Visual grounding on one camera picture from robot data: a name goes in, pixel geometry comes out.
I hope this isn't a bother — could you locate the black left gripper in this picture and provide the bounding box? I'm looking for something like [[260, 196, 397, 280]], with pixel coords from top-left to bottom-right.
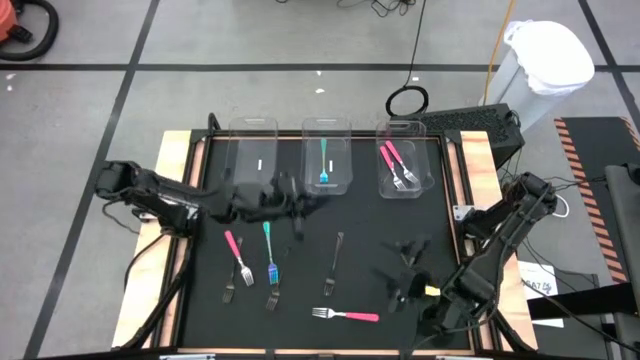
[[234, 173, 331, 242]]

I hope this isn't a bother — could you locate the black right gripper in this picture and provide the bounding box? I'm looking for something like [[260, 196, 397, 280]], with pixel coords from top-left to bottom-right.
[[372, 268, 437, 314]]

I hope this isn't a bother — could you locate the pink-handled silver fork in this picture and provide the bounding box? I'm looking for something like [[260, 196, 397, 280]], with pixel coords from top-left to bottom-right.
[[224, 229, 255, 287], [378, 144, 407, 191], [384, 140, 421, 185], [311, 306, 380, 323]]

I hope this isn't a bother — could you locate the clear plastic bin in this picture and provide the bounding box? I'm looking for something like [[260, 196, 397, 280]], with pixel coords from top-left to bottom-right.
[[374, 119, 435, 200], [299, 117, 354, 196], [222, 117, 279, 196]]

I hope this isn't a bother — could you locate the black table mat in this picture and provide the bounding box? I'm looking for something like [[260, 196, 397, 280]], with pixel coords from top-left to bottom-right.
[[179, 135, 472, 351]]

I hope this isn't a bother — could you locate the white paper sheet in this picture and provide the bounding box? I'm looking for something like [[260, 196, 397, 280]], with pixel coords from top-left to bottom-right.
[[518, 261, 565, 330]]

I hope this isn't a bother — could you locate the black metal beam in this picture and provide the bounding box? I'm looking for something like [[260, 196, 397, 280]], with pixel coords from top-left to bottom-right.
[[525, 281, 640, 321]]

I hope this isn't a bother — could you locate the black computer case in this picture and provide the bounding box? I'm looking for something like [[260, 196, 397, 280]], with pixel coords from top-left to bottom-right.
[[416, 103, 526, 170]]

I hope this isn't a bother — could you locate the grey trash can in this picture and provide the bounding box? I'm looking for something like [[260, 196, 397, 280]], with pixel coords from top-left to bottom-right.
[[485, 49, 569, 135]]

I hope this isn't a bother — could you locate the black hazard-striped floor mat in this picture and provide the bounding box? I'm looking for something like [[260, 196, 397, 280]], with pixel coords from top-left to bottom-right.
[[553, 116, 640, 285]]

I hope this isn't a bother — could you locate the orange shop vacuum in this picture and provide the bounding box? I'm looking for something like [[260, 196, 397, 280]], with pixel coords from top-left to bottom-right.
[[0, 0, 20, 44]]

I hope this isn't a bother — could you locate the black metal table frame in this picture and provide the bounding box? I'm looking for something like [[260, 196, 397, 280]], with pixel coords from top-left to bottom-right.
[[112, 112, 540, 360]]

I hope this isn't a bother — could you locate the black braided cable sleeve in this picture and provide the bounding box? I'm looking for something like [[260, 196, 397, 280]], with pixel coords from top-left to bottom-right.
[[479, 299, 536, 354], [119, 234, 194, 351]]

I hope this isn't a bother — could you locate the black coiled hanging cable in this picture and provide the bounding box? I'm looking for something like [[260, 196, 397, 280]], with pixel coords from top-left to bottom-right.
[[384, 0, 431, 119]]

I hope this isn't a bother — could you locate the yellow hanging cable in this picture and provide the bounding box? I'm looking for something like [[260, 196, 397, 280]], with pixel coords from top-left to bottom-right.
[[481, 0, 517, 107]]

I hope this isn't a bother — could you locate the black vacuum hose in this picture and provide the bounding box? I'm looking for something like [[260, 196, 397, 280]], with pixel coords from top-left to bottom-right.
[[0, 0, 60, 63]]

